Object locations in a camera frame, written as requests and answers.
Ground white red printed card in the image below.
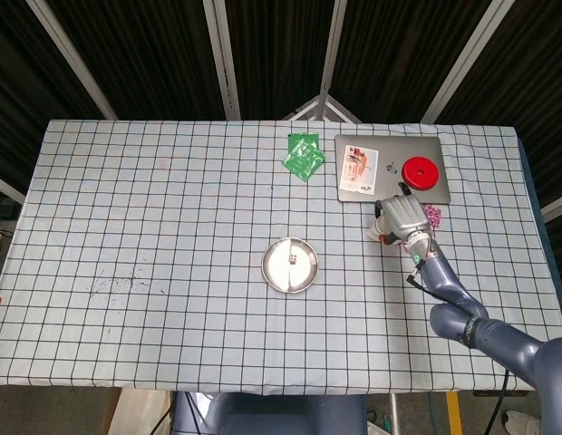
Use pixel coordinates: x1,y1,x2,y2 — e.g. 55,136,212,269
339,144,380,195

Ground round metal plate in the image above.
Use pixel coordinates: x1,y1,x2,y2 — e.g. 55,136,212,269
261,237,320,295

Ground brown cardboard box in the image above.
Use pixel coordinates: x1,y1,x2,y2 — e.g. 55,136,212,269
99,389,173,435

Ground red round disc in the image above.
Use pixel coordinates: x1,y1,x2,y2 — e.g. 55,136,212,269
401,156,441,189

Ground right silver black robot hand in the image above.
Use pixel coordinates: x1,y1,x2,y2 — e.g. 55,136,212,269
373,180,434,247

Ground grey closed laptop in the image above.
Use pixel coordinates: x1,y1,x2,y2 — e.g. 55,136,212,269
334,133,452,204

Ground white frame post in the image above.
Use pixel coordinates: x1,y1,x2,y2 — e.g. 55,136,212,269
317,0,349,121
202,0,242,121
420,0,518,124
25,0,118,121

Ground white paper cup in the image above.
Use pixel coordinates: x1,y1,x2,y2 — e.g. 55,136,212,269
365,216,391,244

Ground green sachet packet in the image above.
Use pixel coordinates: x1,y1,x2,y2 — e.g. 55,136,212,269
287,131,322,155
281,139,327,182

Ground blue-grey robot torso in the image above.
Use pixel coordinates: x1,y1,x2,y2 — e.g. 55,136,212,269
171,390,368,435

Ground white triangular frame bracket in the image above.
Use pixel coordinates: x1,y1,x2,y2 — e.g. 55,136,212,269
287,94,363,122

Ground blue checked tablecloth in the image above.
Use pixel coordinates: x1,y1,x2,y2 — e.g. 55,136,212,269
0,118,562,393

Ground white frame rail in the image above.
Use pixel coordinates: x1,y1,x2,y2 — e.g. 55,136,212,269
541,193,562,223
0,171,26,206

